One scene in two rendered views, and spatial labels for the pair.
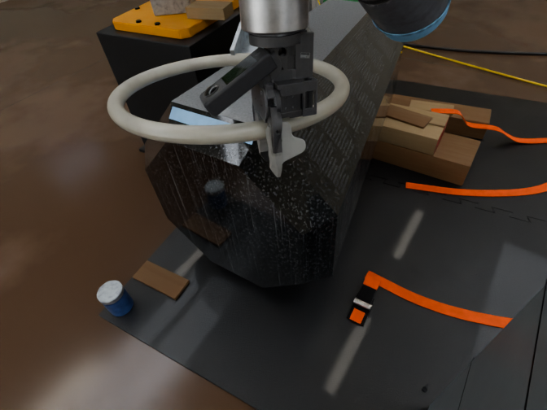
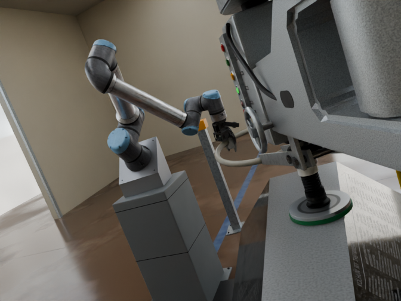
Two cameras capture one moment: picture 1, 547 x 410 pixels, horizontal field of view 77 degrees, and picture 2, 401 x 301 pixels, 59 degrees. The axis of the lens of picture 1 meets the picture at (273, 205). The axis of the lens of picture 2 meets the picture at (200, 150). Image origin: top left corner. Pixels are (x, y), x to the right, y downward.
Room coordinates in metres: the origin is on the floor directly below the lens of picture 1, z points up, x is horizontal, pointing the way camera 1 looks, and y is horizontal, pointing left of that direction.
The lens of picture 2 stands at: (2.36, -0.76, 1.37)
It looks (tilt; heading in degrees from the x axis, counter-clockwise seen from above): 10 degrees down; 163
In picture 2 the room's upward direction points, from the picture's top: 20 degrees counter-clockwise
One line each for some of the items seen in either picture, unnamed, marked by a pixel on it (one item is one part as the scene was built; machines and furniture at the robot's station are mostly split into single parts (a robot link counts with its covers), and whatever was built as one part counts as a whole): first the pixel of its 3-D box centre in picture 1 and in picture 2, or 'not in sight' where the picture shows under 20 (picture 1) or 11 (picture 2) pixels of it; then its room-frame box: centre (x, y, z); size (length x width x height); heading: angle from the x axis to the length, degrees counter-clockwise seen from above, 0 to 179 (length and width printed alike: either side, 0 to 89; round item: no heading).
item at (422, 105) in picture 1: (431, 107); not in sight; (1.80, -1.03, 0.14); 0.25 x 0.10 x 0.01; 62
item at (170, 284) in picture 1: (160, 279); not in sight; (0.86, 0.54, 0.02); 0.25 x 0.10 x 0.01; 57
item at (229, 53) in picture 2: not in sight; (237, 74); (1.22, -0.20, 1.36); 0.08 x 0.03 x 0.28; 165
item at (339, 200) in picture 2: not in sight; (318, 205); (1.32, -0.10, 0.83); 0.21 x 0.21 x 0.01
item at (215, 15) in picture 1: (209, 10); not in sight; (1.81, 0.19, 0.81); 0.20 x 0.10 x 0.05; 65
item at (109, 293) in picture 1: (115, 298); not in sight; (0.76, 0.69, 0.08); 0.10 x 0.10 x 0.13
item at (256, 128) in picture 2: not in sight; (265, 126); (1.41, -0.25, 1.18); 0.15 x 0.10 x 0.15; 165
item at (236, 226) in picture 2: not in sight; (218, 175); (-0.64, 0.22, 0.54); 0.20 x 0.20 x 1.09; 57
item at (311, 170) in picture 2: not in sight; (307, 167); (1.32, -0.10, 0.98); 0.07 x 0.07 x 0.04
